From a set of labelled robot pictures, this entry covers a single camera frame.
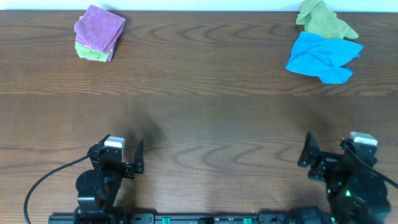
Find purple microfiber cloth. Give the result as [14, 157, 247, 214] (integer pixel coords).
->
[74, 5, 126, 54]

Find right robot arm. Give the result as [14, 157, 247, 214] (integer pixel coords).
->
[297, 131, 397, 223]

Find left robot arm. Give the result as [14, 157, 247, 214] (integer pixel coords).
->
[73, 135, 144, 223]

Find crumpled blue cloth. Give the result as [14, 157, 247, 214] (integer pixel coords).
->
[285, 32, 363, 85]

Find folded pink cloth under green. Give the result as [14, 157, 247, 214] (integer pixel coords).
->
[85, 44, 116, 62]

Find crumpled olive green cloth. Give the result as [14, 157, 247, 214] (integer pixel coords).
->
[296, 0, 359, 39]

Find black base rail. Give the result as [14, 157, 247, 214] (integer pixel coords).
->
[48, 207, 333, 224]

